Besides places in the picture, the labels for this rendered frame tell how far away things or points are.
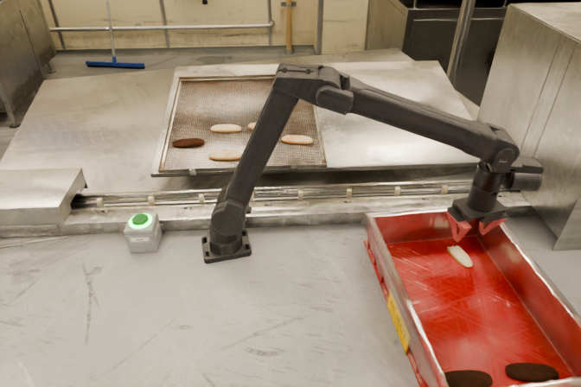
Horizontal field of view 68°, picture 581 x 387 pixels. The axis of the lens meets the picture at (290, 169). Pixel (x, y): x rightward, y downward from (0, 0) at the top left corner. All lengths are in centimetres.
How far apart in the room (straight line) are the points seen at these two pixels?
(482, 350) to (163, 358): 64
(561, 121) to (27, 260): 136
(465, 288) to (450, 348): 17
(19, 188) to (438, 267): 111
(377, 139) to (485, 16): 175
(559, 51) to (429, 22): 170
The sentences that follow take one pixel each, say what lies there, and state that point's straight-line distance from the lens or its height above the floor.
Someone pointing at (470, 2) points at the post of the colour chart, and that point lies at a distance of 200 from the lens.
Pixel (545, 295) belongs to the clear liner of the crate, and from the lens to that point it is 106.
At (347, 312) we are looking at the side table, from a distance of 100.
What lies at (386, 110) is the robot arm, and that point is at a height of 124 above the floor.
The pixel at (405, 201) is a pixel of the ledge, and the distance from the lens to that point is 124.
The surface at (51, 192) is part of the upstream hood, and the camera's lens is 130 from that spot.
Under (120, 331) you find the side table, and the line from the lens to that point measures 103.
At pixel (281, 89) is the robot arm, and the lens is 82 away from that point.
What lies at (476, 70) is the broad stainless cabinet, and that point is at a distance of 314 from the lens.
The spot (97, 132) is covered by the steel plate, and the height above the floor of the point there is 82.
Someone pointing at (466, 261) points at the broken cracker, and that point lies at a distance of 116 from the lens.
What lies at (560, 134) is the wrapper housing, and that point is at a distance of 125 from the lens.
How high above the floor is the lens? 161
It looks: 34 degrees down
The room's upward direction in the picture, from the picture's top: straight up
